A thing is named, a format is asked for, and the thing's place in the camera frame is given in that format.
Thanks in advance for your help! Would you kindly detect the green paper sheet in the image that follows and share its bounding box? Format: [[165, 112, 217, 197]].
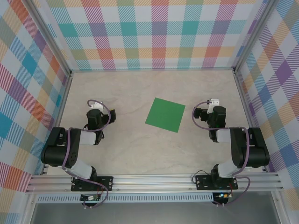
[[144, 98, 186, 133]]

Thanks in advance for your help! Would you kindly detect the aluminium frame post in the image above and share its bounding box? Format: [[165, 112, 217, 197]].
[[233, 0, 278, 74], [272, 191, 290, 224], [29, 0, 73, 77], [22, 193, 39, 224]]

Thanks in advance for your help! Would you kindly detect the aluminium frame bar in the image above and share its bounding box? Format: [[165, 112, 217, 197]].
[[233, 71, 269, 173], [70, 67, 236, 73], [41, 73, 73, 175]]

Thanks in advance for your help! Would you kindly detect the grey slotted cable duct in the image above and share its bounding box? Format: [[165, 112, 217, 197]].
[[37, 193, 214, 203]]

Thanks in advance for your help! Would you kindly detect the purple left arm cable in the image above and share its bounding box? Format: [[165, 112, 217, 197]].
[[61, 99, 112, 209]]

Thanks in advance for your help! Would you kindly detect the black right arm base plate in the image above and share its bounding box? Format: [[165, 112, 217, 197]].
[[195, 174, 238, 191]]

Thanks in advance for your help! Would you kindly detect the aluminium mounting rail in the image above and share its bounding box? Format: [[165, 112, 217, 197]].
[[25, 172, 285, 194]]

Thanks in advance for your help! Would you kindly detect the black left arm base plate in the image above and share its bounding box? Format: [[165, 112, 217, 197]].
[[71, 176, 114, 192]]

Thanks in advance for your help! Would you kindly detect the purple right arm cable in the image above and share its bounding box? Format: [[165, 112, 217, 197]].
[[192, 100, 252, 207]]

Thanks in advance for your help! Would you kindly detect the grey metal panel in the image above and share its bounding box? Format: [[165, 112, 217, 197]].
[[30, 202, 281, 224]]

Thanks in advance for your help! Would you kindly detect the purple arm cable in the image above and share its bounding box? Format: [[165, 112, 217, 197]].
[[61, 99, 112, 209], [192, 100, 252, 207]]

